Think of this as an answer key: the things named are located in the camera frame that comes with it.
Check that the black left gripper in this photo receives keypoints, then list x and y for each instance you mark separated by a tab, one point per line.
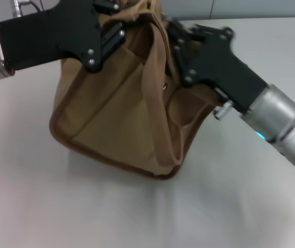
49	36

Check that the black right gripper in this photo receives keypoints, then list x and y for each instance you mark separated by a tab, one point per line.
214	59

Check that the khaki canvas food bag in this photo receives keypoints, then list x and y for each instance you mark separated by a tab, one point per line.
116	116

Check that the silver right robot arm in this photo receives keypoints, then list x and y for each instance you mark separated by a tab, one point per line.
273	108

